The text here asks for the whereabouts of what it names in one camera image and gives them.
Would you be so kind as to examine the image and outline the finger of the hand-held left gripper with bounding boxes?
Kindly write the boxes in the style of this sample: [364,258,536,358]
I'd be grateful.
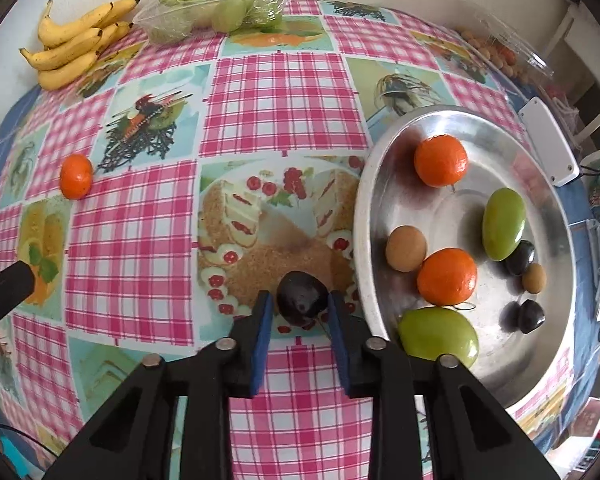
[0,260,37,342]

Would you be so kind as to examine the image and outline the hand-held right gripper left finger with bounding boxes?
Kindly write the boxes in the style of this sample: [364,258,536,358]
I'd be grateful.
[45,290,275,480]

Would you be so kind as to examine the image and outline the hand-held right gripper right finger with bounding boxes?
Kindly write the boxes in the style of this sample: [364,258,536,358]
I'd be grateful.
[327,290,561,480]

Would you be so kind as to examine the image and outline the dark purple plum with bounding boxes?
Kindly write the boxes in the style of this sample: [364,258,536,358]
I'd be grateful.
[504,240,537,277]
[276,270,327,319]
[516,299,546,334]

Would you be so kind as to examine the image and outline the plump green mango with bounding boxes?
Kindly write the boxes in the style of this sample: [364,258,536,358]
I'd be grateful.
[397,307,480,368]

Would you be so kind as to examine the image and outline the orange mandarin with stem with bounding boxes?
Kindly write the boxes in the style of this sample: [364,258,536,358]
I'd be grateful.
[417,248,478,307]

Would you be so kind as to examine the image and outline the small orange mandarin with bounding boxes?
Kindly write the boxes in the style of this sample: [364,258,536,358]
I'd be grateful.
[59,154,94,201]

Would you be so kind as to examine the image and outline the round metal plate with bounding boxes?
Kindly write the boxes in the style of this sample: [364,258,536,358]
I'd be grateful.
[354,105,577,408]

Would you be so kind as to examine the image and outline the elongated green mango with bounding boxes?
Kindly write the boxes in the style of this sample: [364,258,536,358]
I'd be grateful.
[482,187,527,262]

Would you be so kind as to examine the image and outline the small brown round fruit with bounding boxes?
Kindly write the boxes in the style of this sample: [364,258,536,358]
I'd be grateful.
[522,263,547,293]

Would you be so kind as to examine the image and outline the large smooth orange mandarin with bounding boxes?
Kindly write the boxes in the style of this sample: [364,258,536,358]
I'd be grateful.
[413,134,469,188]

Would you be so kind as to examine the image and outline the yellow banana bunch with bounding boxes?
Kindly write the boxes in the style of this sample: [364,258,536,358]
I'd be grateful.
[20,0,141,92]

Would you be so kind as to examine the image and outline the reddish printed box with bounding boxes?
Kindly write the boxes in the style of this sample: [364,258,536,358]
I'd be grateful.
[562,397,600,466]

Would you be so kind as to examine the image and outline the white plastic device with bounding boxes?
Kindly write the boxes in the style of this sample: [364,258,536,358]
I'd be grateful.
[519,97,581,187]

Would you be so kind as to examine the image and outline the clear plastic fruit tray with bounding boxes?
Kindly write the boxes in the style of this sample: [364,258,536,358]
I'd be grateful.
[132,0,293,45]

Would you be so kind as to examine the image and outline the group of small green apples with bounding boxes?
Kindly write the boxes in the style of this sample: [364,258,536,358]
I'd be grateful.
[152,0,285,43]

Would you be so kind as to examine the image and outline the clear plastic box of nuts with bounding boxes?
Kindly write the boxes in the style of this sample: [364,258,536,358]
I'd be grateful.
[455,0,556,81]

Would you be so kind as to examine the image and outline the white chair frame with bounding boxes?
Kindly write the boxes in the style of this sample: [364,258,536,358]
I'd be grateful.
[550,0,600,161]

